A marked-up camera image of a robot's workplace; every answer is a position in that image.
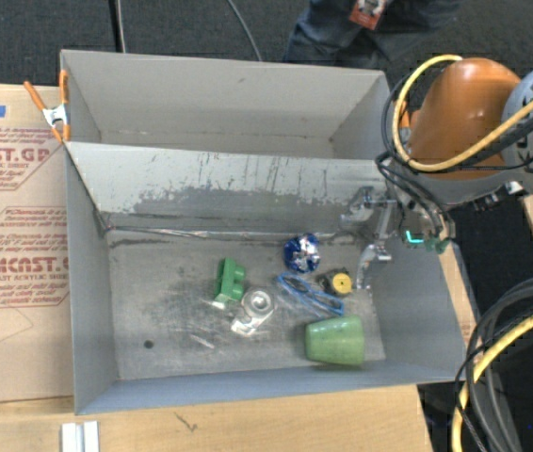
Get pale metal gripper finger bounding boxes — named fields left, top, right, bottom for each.
left=354, top=244, right=394, bottom=292
left=339, top=186, right=388, bottom=229

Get yellow and black small tool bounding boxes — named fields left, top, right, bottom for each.
left=317, top=266, right=354, bottom=298

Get blue and white ball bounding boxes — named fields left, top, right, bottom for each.
left=283, top=233, right=322, bottom=274

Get blue sunglasses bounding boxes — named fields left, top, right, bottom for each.
left=275, top=272, right=346, bottom=317

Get green cup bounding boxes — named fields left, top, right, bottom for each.
left=304, top=314, right=367, bottom=367

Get clear glass thing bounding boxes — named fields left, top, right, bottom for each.
left=230, top=286, right=278, bottom=337

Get grey metal bin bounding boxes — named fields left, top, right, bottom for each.
left=58, top=49, right=468, bottom=416

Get green toy block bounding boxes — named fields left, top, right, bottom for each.
left=212, top=257, right=248, bottom=307

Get person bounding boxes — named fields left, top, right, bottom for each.
left=282, top=0, right=501, bottom=71

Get brown cardboard board red print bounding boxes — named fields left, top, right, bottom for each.
left=0, top=81, right=76, bottom=406

